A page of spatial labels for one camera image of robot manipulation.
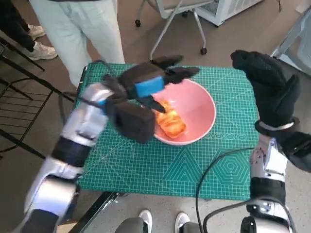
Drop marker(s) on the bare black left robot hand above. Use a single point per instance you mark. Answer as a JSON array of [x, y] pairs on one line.
[[145, 75]]

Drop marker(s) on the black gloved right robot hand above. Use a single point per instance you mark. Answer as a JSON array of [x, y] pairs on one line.
[[272, 92]]

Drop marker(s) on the long braided toy bread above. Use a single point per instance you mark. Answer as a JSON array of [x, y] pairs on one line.
[[173, 123]]

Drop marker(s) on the pink bowl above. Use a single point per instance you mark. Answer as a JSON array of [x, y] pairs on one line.
[[196, 109]]

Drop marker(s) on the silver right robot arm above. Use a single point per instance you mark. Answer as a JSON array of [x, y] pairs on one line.
[[267, 187]]

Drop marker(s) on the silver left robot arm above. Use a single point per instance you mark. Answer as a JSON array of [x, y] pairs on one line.
[[80, 126]]

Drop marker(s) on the grey metal cart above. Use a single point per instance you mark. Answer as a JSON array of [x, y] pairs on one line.
[[298, 43]]

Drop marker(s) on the grey office chair with casters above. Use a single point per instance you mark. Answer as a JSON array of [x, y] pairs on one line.
[[177, 9]]

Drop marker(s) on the person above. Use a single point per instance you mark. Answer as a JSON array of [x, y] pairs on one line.
[[131, 224], [80, 36], [14, 24]]

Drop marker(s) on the green cutting mat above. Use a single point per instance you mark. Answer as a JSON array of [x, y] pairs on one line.
[[150, 165]]

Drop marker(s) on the white cabinet with grille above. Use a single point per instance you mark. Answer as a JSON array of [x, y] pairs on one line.
[[226, 9]]

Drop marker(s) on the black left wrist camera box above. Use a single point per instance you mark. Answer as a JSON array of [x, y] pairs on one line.
[[133, 123]]

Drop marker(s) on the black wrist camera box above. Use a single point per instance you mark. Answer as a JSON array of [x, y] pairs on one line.
[[133, 123], [298, 150]]

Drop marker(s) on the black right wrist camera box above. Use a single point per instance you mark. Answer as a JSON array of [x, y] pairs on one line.
[[298, 150]]

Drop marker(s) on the metal table leg bracket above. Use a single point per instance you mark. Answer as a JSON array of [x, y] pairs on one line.
[[104, 204]]

